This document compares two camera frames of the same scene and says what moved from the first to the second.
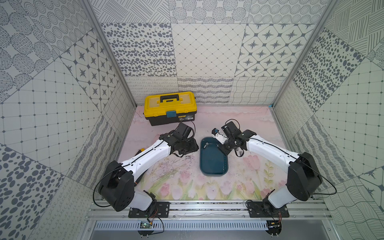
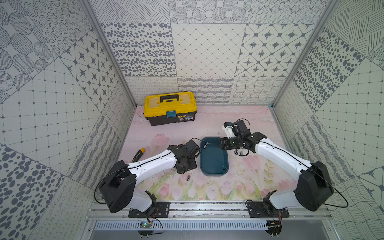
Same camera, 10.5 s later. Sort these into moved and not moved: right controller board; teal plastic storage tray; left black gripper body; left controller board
Moved: left black gripper body
Not moved: right controller board; teal plastic storage tray; left controller board
